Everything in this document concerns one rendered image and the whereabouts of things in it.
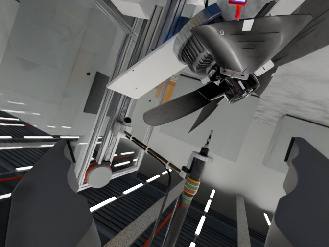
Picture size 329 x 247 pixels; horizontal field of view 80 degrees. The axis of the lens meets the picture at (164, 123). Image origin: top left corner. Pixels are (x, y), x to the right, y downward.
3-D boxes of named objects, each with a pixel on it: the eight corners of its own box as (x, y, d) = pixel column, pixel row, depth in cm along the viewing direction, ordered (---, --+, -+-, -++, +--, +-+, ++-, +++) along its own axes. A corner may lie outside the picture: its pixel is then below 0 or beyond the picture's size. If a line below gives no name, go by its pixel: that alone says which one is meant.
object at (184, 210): (189, 189, 67) (168, 245, 68) (182, 188, 64) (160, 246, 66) (196, 194, 64) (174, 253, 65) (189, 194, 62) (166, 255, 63)
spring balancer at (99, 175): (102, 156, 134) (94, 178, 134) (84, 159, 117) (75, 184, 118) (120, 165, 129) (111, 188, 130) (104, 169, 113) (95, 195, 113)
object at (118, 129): (125, 122, 120) (121, 135, 121) (115, 119, 116) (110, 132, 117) (132, 126, 112) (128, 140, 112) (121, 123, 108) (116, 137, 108)
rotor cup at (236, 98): (243, 62, 77) (262, 89, 75) (210, 83, 81) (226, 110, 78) (246, 46, 64) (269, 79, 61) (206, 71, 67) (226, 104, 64)
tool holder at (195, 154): (198, 150, 70) (189, 176, 70) (184, 147, 66) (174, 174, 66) (218, 160, 63) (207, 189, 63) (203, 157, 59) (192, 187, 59)
